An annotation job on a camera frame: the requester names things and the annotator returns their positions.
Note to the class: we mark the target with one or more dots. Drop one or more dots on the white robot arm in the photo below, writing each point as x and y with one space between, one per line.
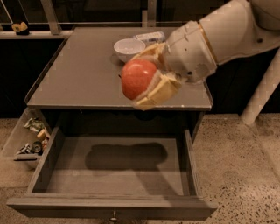
238 29

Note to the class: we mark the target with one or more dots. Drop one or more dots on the open grey top drawer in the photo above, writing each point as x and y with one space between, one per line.
87 174

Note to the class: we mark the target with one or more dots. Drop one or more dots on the grey cabinet with top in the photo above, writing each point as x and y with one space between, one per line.
85 77

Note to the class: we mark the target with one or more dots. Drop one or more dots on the yellow black object on ledge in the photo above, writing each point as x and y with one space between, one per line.
20 29

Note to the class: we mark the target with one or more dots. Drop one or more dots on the white ceramic bowl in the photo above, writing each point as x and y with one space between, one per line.
126 49

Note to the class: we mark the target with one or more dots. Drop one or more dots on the metal drawer knob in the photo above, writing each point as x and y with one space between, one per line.
113 218

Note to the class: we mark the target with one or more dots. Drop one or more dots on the metal window railing frame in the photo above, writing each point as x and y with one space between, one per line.
55 19

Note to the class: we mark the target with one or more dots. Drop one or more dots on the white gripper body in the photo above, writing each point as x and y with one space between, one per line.
188 52

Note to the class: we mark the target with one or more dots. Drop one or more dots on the yellow sponge block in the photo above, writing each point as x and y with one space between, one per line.
42 135

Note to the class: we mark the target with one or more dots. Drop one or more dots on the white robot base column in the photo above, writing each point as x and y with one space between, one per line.
264 90

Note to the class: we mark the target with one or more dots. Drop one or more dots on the green crumpled snack bag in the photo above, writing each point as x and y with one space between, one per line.
34 124

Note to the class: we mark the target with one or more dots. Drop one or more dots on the red apple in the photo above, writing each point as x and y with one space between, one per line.
136 76

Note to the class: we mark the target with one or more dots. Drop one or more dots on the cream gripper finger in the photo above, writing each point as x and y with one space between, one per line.
153 53
162 87

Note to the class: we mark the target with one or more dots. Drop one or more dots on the white snack package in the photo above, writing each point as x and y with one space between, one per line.
151 37

